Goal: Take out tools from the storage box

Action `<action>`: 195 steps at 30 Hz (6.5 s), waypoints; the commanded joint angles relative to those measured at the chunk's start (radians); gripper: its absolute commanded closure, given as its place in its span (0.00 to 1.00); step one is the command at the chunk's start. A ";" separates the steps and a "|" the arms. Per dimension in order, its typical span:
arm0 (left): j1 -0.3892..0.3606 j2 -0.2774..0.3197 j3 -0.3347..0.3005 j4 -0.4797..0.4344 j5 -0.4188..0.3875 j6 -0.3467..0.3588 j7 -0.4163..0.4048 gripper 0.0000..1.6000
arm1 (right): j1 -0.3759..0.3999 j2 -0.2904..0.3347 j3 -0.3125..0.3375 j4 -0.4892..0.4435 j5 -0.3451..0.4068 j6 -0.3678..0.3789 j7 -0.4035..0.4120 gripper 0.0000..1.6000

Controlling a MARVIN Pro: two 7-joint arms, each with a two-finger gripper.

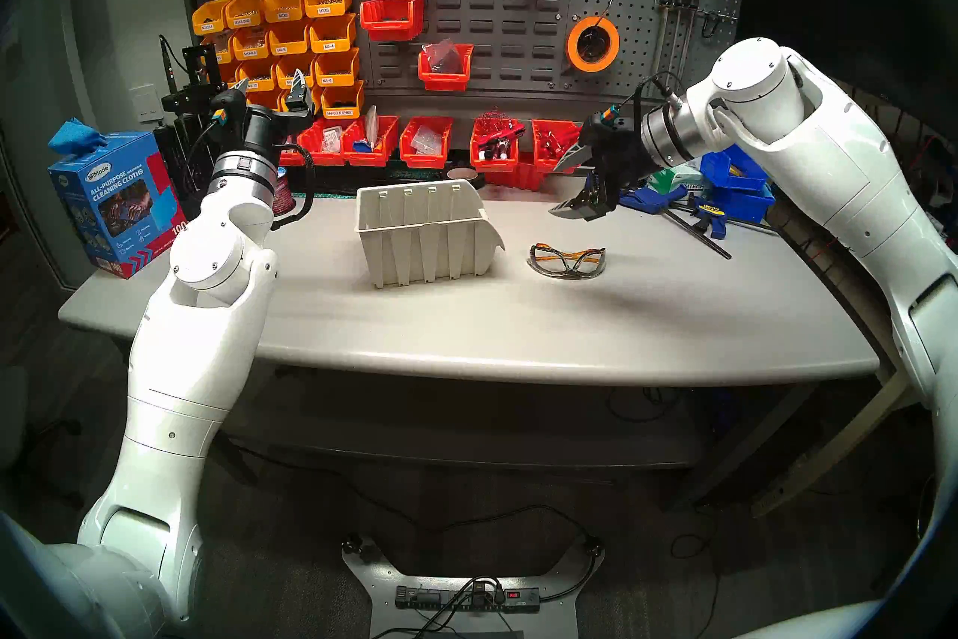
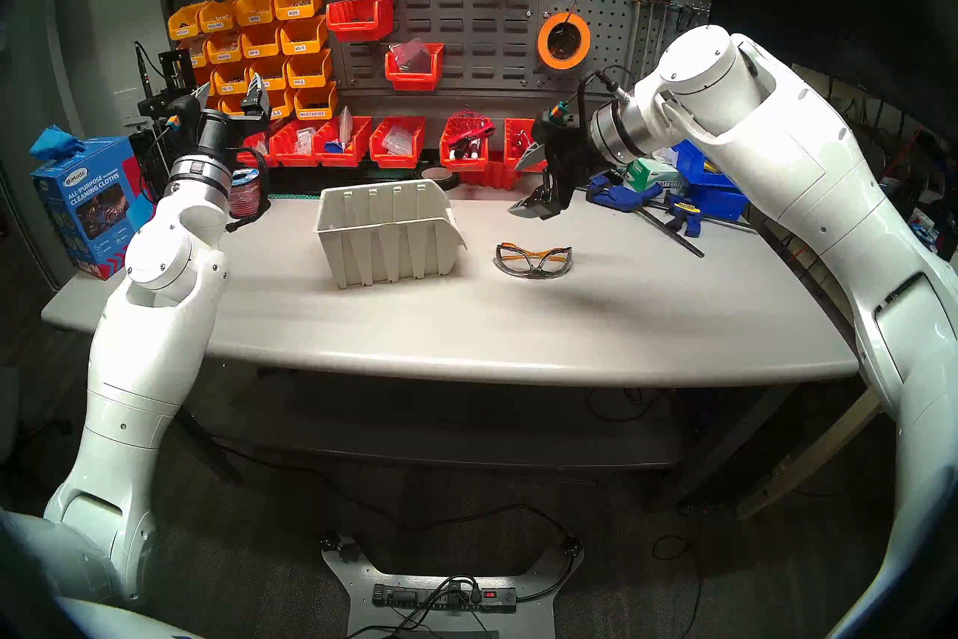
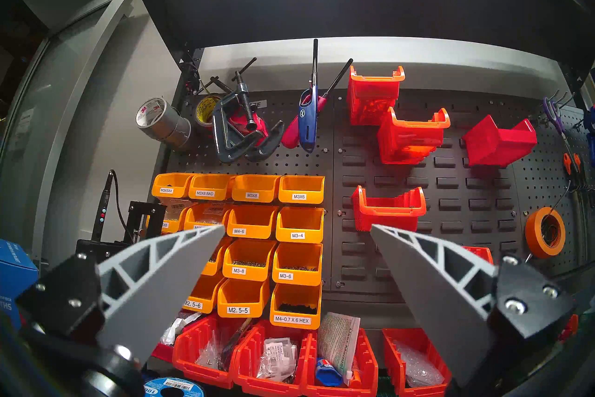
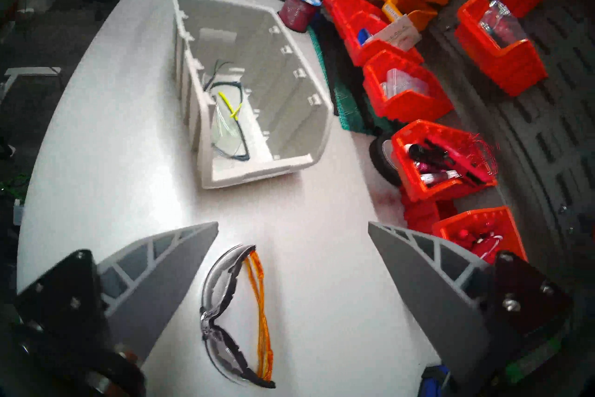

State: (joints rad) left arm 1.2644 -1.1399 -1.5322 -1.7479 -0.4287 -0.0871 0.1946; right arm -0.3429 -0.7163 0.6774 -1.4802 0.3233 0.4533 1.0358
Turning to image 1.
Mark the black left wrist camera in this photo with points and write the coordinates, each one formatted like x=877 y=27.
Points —
x=223 y=107

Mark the orange tape roll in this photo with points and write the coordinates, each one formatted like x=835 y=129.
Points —
x=572 y=44

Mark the clear plastic parts bag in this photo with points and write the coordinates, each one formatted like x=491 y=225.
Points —
x=332 y=140
x=428 y=140

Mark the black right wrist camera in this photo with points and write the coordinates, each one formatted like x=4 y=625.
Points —
x=608 y=125

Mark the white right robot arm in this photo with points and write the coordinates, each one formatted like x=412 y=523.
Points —
x=823 y=151

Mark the blue cleaning cloth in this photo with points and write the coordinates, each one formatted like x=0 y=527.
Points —
x=75 y=137

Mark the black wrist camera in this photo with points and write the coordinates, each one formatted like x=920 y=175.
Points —
x=223 y=107
x=608 y=125

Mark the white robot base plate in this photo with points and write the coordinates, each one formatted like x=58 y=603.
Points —
x=382 y=615

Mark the black metal stand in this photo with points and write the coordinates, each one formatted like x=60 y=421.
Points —
x=187 y=68

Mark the white wall plate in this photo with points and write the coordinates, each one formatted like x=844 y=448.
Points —
x=150 y=104

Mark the safety glasses orange temples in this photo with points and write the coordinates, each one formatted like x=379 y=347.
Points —
x=550 y=263

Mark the green white wipes box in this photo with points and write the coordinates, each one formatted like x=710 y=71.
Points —
x=681 y=182

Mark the beige plastic storage bin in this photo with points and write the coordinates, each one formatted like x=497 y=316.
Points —
x=419 y=233

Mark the grey workbench lower shelf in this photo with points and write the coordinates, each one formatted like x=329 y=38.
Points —
x=479 y=439

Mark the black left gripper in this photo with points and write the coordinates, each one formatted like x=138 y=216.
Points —
x=263 y=130

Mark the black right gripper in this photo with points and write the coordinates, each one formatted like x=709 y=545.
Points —
x=621 y=158

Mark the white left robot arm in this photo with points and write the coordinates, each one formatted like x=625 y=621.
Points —
x=194 y=360

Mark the red spool blue label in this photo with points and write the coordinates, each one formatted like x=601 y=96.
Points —
x=284 y=196

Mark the black power strip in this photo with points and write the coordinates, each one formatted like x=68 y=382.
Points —
x=441 y=598

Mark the blue bar clamp yellow label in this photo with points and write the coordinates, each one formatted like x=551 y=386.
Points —
x=711 y=211

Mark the dark plastic parts bag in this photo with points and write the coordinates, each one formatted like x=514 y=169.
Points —
x=441 y=56

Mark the blue cleaning cloths box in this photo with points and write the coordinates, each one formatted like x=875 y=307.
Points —
x=112 y=211

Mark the tall clear plastic bag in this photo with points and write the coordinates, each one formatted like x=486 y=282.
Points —
x=372 y=128

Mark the blue plastic bin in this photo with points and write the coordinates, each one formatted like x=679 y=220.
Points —
x=748 y=207
x=737 y=173

